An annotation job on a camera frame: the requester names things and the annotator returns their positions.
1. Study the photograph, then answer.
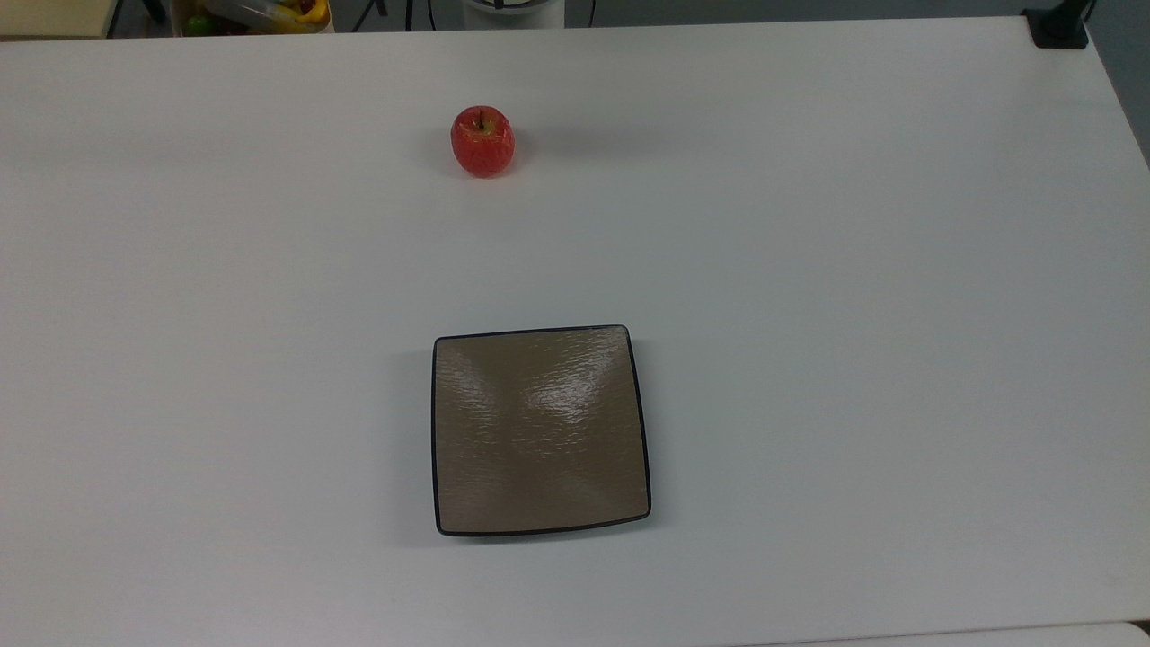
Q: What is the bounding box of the red apple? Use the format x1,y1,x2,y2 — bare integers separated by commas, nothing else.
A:
450,105,517,179

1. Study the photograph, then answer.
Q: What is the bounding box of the clear box of toy fruit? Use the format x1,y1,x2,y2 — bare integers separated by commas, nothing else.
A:
173,0,334,38

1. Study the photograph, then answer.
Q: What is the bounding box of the square brown ceramic plate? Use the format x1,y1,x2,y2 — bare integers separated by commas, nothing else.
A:
431,324,652,538

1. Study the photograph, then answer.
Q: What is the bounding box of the beige wooden cabinet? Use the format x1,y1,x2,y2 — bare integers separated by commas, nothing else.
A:
0,0,124,40

